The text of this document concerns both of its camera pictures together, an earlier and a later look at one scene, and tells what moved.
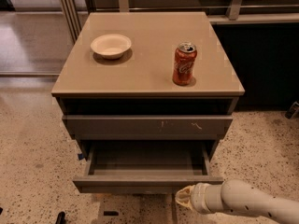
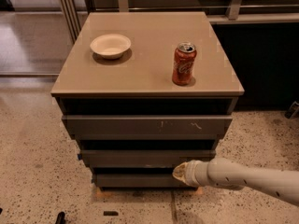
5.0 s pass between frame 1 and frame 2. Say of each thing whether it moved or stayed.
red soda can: stayed
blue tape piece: stayed
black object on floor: stayed
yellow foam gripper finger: moved
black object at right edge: stayed
